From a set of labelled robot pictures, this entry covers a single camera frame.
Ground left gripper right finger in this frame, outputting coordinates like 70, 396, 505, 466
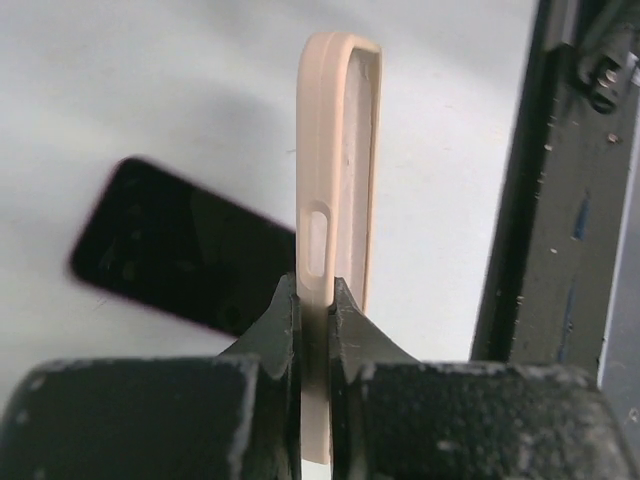
328, 279, 639, 479

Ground bare phone purple edge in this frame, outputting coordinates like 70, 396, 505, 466
69, 157, 296, 337

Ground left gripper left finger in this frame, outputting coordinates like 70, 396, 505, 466
1, 275, 301, 479

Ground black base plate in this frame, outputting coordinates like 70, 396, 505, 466
471, 1, 639, 372

